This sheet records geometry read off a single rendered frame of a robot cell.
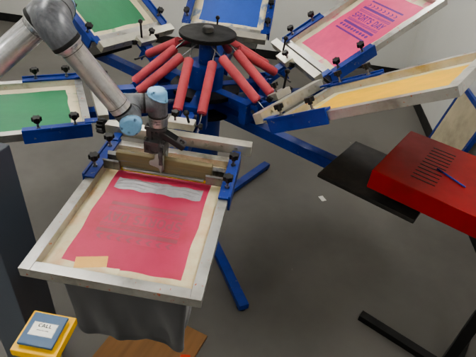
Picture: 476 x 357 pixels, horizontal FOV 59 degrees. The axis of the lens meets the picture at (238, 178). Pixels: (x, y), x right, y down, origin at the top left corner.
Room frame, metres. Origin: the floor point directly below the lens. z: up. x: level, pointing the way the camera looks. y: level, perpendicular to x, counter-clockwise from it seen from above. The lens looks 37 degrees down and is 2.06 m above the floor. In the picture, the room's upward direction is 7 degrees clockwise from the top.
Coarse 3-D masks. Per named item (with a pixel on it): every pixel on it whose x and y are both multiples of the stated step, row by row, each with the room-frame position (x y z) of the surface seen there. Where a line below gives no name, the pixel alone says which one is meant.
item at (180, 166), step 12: (120, 156) 1.42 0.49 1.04; (132, 156) 1.42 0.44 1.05; (144, 156) 1.42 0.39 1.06; (144, 168) 1.41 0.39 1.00; (156, 168) 1.41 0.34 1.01; (168, 168) 1.40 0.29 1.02; (180, 168) 1.40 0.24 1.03; (192, 168) 1.40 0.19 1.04; (204, 168) 1.39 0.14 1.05; (204, 180) 1.39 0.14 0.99
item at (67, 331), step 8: (40, 312) 0.71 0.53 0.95; (72, 320) 0.70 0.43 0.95; (24, 328) 0.66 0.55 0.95; (64, 328) 0.67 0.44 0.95; (72, 328) 0.68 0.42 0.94; (64, 336) 0.65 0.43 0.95; (16, 344) 0.61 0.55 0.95; (56, 344) 0.62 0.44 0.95; (64, 344) 0.63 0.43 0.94; (16, 352) 0.59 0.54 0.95; (24, 352) 0.59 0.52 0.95; (32, 352) 0.59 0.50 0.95; (40, 352) 0.60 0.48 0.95; (48, 352) 0.60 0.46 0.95; (56, 352) 0.60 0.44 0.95
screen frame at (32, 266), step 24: (120, 144) 1.58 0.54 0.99; (72, 216) 1.12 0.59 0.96; (216, 216) 1.18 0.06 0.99; (48, 240) 0.96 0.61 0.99; (216, 240) 1.05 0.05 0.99; (24, 264) 0.85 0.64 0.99; (48, 264) 0.86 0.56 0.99; (96, 288) 0.82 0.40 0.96; (120, 288) 0.81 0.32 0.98; (144, 288) 0.81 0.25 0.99; (168, 288) 0.82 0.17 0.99; (192, 288) 0.83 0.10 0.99
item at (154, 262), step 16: (208, 192) 1.36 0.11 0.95; (176, 208) 1.23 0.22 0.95; (192, 208) 1.24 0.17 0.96; (192, 224) 1.16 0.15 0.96; (192, 240) 1.07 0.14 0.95; (128, 256) 0.96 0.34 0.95; (144, 256) 0.97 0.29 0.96; (160, 256) 0.98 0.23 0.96; (176, 256) 0.99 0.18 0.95; (144, 272) 0.90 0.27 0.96; (160, 272) 0.91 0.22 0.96; (176, 272) 0.92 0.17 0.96
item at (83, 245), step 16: (128, 176) 1.40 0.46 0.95; (144, 176) 1.41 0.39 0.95; (160, 176) 1.42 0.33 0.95; (112, 192) 1.29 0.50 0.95; (128, 192) 1.30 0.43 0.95; (96, 208) 1.18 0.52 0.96; (96, 224) 1.10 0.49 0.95; (80, 240) 1.01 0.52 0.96; (96, 240) 1.02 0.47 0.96; (64, 256) 0.93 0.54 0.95; (112, 256) 0.95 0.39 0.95
